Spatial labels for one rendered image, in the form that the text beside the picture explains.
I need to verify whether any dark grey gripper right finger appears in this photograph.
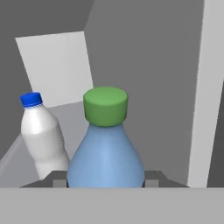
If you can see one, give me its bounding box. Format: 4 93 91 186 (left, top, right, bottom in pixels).
143 170 189 189

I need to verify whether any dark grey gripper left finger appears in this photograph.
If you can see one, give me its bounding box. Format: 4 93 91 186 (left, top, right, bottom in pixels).
19 171 70 189

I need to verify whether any blue bottle with green cap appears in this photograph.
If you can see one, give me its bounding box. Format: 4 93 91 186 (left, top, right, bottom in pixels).
66 86 146 189

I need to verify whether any grey freezer compartment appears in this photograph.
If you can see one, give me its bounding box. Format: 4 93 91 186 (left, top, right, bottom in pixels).
0 0 224 189

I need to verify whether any white bottle with blue cap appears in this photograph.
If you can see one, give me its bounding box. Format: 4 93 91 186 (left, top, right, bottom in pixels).
19 92 71 180

